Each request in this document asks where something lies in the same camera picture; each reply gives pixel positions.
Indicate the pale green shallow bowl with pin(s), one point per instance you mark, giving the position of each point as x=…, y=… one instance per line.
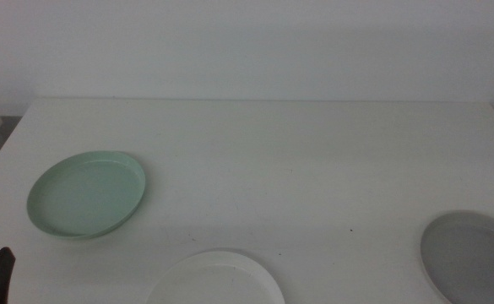
x=86, y=196

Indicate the white shallow bowl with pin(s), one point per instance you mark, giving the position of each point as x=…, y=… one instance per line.
x=215, y=283

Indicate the grey shallow bowl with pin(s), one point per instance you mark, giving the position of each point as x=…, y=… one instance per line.
x=474, y=262

